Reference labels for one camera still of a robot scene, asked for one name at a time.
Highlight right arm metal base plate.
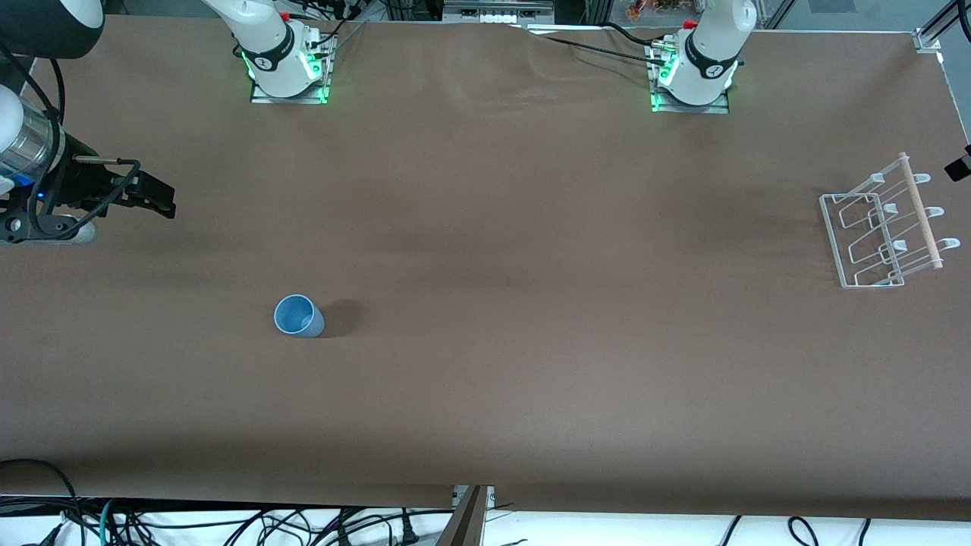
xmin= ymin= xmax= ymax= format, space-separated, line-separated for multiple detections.
xmin=250 ymin=34 xmax=335 ymax=105

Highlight black cable on table cover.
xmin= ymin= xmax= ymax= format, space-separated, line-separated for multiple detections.
xmin=523 ymin=21 xmax=670 ymax=67

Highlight blue plastic cup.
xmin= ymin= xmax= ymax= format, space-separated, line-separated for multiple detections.
xmin=273 ymin=294 xmax=326 ymax=339

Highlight thick black floor cable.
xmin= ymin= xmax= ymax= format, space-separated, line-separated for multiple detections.
xmin=0 ymin=458 xmax=86 ymax=546

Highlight white wire cup rack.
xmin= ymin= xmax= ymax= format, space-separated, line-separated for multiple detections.
xmin=819 ymin=152 xmax=962 ymax=290

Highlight teal cable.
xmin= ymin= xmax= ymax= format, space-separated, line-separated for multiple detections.
xmin=97 ymin=498 xmax=124 ymax=546

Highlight white power strip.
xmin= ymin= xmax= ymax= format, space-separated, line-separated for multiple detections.
xmin=443 ymin=0 xmax=555 ymax=24

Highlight brown table cover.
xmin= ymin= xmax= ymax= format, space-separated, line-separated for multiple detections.
xmin=0 ymin=15 xmax=971 ymax=522

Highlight small metal edge bracket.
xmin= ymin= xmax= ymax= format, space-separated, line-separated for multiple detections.
xmin=452 ymin=485 xmax=496 ymax=510

